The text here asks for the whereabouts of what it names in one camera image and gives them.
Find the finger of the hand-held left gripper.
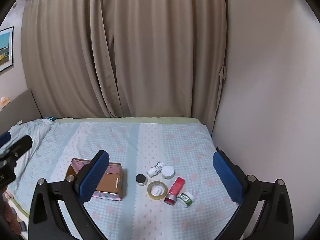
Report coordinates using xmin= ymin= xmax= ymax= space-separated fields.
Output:
xmin=5 ymin=135 xmax=33 ymax=159
xmin=0 ymin=131 xmax=11 ymax=145

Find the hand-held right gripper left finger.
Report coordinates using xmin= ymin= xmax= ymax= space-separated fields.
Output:
xmin=28 ymin=150 xmax=110 ymax=240

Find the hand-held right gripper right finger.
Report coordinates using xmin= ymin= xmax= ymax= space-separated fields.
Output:
xmin=213 ymin=150 xmax=294 ymax=240

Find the cardboard box with pink print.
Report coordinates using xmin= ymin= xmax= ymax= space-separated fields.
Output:
xmin=65 ymin=158 xmax=126 ymax=202

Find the clear tape roll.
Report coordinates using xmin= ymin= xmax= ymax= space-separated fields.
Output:
xmin=147 ymin=180 xmax=168 ymax=201

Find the white plastic bottle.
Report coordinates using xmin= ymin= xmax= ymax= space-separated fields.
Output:
xmin=146 ymin=161 xmax=165 ymax=178

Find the red jar with silver lid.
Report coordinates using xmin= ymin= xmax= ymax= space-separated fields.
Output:
xmin=163 ymin=192 xmax=177 ymax=206

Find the person's left forearm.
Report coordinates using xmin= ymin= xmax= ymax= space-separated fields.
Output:
xmin=0 ymin=200 xmax=18 ymax=234

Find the grey headboard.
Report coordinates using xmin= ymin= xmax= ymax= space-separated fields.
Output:
xmin=0 ymin=88 xmax=42 ymax=136

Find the black lid jar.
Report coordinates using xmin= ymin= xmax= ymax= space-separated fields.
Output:
xmin=135 ymin=174 xmax=148 ymax=186

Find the green label white jar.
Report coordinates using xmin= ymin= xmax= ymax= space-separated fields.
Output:
xmin=176 ymin=192 xmax=195 ymax=208

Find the red carton box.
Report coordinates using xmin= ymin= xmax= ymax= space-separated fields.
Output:
xmin=169 ymin=176 xmax=186 ymax=197

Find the white round jar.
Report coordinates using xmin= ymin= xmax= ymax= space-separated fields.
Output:
xmin=161 ymin=165 xmax=175 ymax=180

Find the beige curtain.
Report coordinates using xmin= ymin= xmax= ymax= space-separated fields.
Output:
xmin=21 ymin=0 xmax=118 ymax=118
xmin=92 ymin=0 xmax=229 ymax=118

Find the framed wall poster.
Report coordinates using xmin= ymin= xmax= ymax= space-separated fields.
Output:
xmin=0 ymin=26 xmax=14 ymax=74

